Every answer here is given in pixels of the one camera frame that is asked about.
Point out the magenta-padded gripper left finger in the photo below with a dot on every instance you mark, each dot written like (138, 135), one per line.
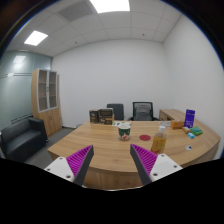
(79, 160)

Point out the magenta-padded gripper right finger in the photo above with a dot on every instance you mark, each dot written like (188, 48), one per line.
(146, 160)

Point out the yellow tea drink bottle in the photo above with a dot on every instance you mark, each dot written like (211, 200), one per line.
(159, 142)

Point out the flat round red coaster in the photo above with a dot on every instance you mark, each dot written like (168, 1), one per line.
(145, 137)

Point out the green red-print mug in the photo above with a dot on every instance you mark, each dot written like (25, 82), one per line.
(124, 132)

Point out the round white printed mat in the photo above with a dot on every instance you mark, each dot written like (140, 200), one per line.
(165, 123)

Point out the small dark brown box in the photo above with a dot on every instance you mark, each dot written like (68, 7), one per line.
(93, 116)

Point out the white green printed leaflet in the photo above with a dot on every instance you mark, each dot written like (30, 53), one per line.
(116, 123)

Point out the black mesh office chair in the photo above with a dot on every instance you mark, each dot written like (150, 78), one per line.
(142, 111)

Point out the small tan box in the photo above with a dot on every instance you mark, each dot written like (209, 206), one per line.
(185, 130)

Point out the wooden shelf cabinet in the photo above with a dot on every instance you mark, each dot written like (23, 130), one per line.
(50, 120)

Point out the small light blue box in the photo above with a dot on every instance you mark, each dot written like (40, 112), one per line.
(190, 135)

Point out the wooden side desk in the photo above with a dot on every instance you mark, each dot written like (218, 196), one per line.
(170, 114)

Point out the large dark brown box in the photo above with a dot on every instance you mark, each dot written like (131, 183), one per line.
(105, 114)

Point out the dark grey office chair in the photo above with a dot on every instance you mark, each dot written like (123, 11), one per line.
(117, 111)

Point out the green flat box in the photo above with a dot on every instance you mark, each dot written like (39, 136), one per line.
(196, 131)

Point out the purple upright box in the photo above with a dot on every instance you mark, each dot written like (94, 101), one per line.
(189, 118)

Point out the black leather sofa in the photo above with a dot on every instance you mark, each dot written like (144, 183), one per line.
(23, 138)

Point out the small ceiling light panel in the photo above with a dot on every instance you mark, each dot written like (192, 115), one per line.
(35, 38)

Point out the ceiling air vent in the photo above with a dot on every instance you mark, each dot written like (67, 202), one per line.
(76, 10)

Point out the large ceiling light panel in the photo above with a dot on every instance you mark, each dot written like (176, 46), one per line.
(110, 5)

